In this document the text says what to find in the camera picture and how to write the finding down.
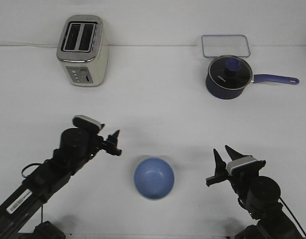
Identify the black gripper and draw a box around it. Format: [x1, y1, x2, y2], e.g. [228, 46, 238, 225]
[92, 129, 122, 156]
[205, 145, 266, 187]

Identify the blue bowl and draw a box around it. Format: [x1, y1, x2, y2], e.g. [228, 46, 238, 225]
[133, 157, 175, 200]

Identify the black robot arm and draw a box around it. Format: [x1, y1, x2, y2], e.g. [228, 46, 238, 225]
[206, 145, 306, 239]
[0, 127, 122, 239]

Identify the dark blue saucepan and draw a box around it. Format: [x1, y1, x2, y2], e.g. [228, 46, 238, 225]
[205, 55, 300, 100]

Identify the glass pot lid blue knob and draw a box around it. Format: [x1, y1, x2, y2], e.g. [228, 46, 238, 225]
[208, 55, 253, 90]

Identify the cream and steel toaster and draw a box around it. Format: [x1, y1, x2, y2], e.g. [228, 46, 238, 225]
[56, 14, 109, 87]

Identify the clear plastic container lid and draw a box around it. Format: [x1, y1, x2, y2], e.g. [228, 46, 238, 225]
[201, 34, 251, 58]

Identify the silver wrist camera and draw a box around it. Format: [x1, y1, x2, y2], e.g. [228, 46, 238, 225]
[72, 115, 105, 134]
[226, 156, 257, 176]

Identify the white toaster power cable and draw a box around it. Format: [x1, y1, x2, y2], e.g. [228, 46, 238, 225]
[0, 42, 59, 48]

